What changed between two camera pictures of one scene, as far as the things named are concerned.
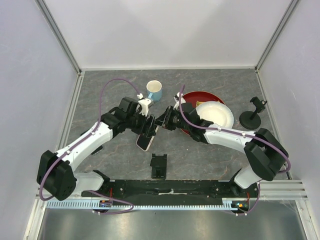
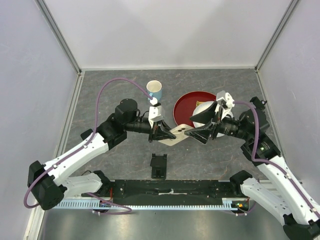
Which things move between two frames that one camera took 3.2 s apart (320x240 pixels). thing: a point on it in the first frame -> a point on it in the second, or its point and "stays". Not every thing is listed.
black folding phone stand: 158,164 stays
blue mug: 154,88 stays
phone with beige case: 144,143 -> 179,131
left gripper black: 147,130 -> 155,131
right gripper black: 164,119 -> 203,134
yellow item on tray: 198,103 stays
